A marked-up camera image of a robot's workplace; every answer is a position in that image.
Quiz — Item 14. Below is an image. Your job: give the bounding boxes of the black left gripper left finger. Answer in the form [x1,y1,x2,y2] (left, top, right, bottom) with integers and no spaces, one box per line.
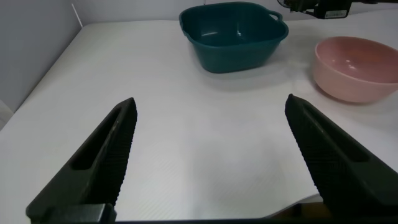
[25,97,138,223]

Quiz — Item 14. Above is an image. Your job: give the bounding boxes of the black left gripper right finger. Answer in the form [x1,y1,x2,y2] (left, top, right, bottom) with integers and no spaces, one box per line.
[284,93,398,218]

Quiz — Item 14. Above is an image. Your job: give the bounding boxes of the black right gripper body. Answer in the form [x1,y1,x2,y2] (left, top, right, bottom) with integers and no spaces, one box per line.
[277,0,317,15]

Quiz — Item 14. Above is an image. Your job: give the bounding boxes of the pink round bowl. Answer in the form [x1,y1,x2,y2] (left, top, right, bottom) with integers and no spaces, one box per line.
[312,35,398,105]

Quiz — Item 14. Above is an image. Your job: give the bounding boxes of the teal square plastic basin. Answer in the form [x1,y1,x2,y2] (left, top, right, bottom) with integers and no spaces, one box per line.
[178,1,290,75]

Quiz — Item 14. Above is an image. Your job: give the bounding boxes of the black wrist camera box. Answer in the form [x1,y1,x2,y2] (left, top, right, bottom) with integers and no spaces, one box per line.
[313,0,353,20]

